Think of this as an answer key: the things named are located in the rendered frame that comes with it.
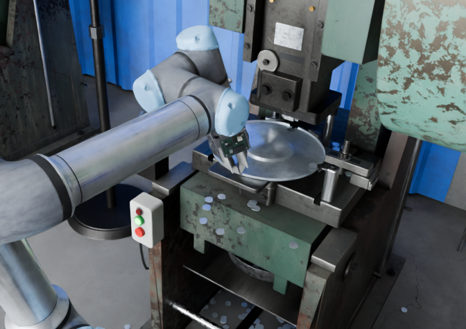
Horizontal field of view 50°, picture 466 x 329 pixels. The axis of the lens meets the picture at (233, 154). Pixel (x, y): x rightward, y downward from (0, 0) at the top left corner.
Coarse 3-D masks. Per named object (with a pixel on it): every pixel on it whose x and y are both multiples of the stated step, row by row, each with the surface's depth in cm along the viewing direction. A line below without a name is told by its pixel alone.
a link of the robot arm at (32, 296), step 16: (0, 256) 76; (16, 256) 78; (32, 256) 83; (0, 272) 78; (16, 272) 79; (32, 272) 82; (0, 288) 80; (16, 288) 81; (32, 288) 83; (48, 288) 88; (0, 304) 85; (16, 304) 83; (32, 304) 85; (48, 304) 88; (64, 304) 92; (16, 320) 86; (32, 320) 87; (48, 320) 89; (64, 320) 91; (80, 320) 95
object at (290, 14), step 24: (288, 0) 112; (312, 0) 109; (264, 24) 118; (288, 24) 114; (312, 24) 111; (264, 48) 121; (288, 48) 117; (264, 72) 120; (288, 72) 120; (264, 96) 123; (288, 96) 118; (312, 96) 120
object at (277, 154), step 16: (256, 128) 136; (272, 128) 137; (256, 144) 128; (272, 144) 128; (288, 144) 129; (304, 144) 130; (320, 144) 130; (256, 160) 122; (272, 160) 122; (288, 160) 123; (304, 160) 124; (320, 160) 124; (256, 176) 115; (272, 176) 117; (288, 176) 117; (304, 176) 117
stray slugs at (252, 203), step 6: (336, 144) 146; (336, 150) 143; (348, 174) 133; (210, 198) 131; (222, 198) 131; (252, 204) 129; (258, 210) 127; (204, 222) 122; (222, 228) 121; (240, 228) 121; (222, 234) 119; (294, 246) 116
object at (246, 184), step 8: (216, 168) 119; (224, 168) 119; (216, 176) 117; (224, 176) 116; (232, 176) 116; (240, 176) 116; (232, 184) 115; (240, 184) 114; (248, 184) 114; (256, 184) 114; (264, 184) 114; (272, 184) 125; (240, 192) 132; (248, 192) 130; (256, 192) 113; (264, 192) 127; (272, 192) 127; (256, 200) 130; (264, 200) 127; (272, 200) 128
